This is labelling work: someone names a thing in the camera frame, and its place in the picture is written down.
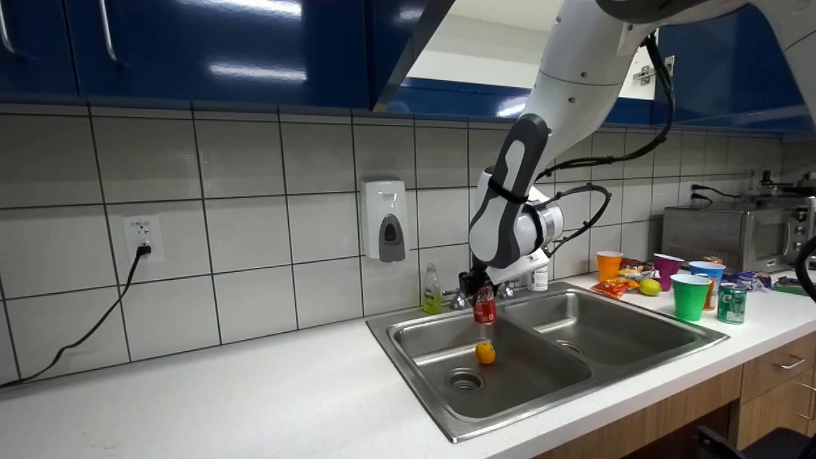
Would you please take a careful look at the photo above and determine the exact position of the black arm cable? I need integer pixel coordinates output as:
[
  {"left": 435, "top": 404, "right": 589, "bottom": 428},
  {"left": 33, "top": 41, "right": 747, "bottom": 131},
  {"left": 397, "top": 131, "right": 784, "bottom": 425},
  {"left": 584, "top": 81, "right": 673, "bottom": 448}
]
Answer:
[{"left": 534, "top": 33, "right": 680, "bottom": 257}]

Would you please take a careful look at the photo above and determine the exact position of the grey metal microwave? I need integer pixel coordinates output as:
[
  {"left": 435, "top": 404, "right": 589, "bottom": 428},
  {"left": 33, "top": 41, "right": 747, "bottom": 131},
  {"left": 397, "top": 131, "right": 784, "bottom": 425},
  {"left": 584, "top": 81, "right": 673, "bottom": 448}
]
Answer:
[{"left": 662, "top": 197, "right": 816, "bottom": 275}]

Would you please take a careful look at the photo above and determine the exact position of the white wall soap dispenser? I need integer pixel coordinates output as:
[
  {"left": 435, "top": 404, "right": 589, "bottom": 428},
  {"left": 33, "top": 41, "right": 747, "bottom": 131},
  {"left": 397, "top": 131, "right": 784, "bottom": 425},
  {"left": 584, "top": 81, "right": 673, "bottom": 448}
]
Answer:
[{"left": 357, "top": 179, "right": 412, "bottom": 265}]

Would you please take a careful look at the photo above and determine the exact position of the white wall outlet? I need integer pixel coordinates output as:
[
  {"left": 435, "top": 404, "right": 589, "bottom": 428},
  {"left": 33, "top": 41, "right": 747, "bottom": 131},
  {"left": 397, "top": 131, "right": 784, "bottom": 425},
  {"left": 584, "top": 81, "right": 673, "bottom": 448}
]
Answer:
[{"left": 122, "top": 215, "right": 164, "bottom": 265}]

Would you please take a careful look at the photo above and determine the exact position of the green plastic cup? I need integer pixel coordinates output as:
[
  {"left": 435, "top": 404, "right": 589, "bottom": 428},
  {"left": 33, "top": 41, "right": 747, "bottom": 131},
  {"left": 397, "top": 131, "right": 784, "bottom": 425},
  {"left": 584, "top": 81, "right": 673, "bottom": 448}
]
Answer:
[{"left": 669, "top": 272, "right": 714, "bottom": 323}]

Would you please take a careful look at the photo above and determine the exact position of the green soda can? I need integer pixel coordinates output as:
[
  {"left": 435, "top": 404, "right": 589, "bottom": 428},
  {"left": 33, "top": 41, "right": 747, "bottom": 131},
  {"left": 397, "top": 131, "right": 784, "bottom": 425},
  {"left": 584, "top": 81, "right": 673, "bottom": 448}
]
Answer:
[{"left": 714, "top": 279, "right": 752, "bottom": 326}]

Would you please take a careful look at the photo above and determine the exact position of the wooden base cabinet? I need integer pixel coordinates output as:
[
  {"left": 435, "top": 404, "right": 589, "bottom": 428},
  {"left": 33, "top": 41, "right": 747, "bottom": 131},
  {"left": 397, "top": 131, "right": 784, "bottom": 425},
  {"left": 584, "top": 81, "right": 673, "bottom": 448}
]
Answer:
[{"left": 534, "top": 335, "right": 816, "bottom": 459}]

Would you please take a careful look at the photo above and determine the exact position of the closed blue wall cabinet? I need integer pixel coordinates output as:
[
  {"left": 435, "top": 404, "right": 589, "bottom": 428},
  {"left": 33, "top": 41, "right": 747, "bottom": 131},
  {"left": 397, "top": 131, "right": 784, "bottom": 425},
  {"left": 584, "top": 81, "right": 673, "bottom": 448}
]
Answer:
[{"left": 0, "top": 0, "right": 380, "bottom": 113}]

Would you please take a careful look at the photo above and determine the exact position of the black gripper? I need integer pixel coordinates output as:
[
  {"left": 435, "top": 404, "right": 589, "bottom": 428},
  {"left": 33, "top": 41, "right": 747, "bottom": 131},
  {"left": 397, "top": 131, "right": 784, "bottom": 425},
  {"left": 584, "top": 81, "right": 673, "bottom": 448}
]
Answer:
[{"left": 460, "top": 262, "right": 504, "bottom": 314}]

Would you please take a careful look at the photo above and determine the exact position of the green dish soap bottle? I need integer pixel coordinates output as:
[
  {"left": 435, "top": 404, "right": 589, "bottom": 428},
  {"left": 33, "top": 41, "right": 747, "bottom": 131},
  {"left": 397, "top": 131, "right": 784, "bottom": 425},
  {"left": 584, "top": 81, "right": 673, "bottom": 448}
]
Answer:
[{"left": 419, "top": 261, "right": 446, "bottom": 317}]

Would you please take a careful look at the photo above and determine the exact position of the black power cable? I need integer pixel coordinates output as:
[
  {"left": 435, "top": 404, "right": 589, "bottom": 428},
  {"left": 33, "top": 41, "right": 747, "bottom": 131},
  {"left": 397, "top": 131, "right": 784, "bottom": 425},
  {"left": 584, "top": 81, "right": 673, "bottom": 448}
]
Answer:
[{"left": 0, "top": 243, "right": 153, "bottom": 390}]

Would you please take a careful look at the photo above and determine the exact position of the blue plastic cup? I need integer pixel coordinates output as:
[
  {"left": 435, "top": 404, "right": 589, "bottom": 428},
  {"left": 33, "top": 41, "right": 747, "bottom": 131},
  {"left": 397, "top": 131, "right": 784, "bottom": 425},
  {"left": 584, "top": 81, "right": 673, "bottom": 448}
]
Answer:
[{"left": 687, "top": 257, "right": 728, "bottom": 288}]

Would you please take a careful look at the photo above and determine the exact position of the purple plastic cup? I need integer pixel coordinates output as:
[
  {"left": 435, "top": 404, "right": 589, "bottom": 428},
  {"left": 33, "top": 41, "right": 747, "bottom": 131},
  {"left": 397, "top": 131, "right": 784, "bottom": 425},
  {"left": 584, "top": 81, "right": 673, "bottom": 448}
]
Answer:
[{"left": 650, "top": 251, "right": 688, "bottom": 293}]

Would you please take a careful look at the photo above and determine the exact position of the clear pump bottle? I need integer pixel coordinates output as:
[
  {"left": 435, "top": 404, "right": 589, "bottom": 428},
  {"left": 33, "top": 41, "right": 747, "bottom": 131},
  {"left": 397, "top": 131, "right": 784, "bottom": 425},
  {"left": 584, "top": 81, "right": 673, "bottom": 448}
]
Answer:
[{"left": 529, "top": 262, "right": 555, "bottom": 293}]

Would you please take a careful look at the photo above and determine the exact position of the shiny snack wrapper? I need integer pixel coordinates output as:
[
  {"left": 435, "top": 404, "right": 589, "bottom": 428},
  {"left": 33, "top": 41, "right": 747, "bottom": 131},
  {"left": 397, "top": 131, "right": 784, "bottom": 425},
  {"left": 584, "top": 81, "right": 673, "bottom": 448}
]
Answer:
[{"left": 620, "top": 261, "right": 658, "bottom": 288}]

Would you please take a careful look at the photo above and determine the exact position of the blue cabinet door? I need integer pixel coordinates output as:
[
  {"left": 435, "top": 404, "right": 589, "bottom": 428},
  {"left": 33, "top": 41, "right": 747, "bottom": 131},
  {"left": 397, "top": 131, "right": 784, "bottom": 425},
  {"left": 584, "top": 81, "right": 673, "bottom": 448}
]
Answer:
[
  {"left": 365, "top": 0, "right": 460, "bottom": 113},
  {"left": 658, "top": 2, "right": 815, "bottom": 136}
]

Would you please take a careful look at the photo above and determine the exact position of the metal cabinet hinge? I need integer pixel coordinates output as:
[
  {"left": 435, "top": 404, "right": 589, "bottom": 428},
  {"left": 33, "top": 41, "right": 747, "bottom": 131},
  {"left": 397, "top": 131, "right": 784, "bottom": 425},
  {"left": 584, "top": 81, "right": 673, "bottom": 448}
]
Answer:
[{"left": 631, "top": 54, "right": 680, "bottom": 103}]

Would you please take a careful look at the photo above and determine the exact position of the red soda can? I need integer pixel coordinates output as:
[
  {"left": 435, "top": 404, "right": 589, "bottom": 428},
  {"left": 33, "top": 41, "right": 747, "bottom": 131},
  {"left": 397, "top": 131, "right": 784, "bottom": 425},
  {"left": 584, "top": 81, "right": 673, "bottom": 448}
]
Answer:
[{"left": 472, "top": 284, "right": 501, "bottom": 330}]

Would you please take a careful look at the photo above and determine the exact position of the orange snack bag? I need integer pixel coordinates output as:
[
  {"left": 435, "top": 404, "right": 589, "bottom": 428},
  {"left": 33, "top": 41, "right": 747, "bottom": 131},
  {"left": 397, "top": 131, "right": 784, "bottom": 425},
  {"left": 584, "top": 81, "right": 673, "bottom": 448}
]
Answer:
[{"left": 593, "top": 275, "right": 634, "bottom": 300}]

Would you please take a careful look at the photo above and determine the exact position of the stainless steel double sink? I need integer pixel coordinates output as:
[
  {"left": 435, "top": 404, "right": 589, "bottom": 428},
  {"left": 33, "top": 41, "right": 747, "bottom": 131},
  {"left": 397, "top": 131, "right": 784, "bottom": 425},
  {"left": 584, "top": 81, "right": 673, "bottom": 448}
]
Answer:
[{"left": 365, "top": 280, "right": 733, "bottom": 446}]

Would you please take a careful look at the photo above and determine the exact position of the yellow toy fruit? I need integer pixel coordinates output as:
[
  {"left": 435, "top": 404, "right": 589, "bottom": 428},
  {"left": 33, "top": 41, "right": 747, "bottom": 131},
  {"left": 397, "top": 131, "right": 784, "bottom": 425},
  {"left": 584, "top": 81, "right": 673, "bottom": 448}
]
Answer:
[{"left": 474, "top": 339, "right": 501, "bottom": 370}]

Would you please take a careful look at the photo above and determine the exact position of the blue wall cabinet white interior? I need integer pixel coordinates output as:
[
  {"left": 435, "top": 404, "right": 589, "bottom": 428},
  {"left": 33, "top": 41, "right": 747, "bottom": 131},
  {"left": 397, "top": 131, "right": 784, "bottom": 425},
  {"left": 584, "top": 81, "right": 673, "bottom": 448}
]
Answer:
[{"left": 372, "top": 0, "right": 683, "bottom": 131}]

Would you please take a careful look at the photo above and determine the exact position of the orange plastic cup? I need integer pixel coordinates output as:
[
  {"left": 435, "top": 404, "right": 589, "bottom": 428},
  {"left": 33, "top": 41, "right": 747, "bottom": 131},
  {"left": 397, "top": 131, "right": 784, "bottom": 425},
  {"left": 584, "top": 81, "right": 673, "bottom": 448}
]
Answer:
[{"left": 595, "top": 251, "right": 629, "bottom": 286}]

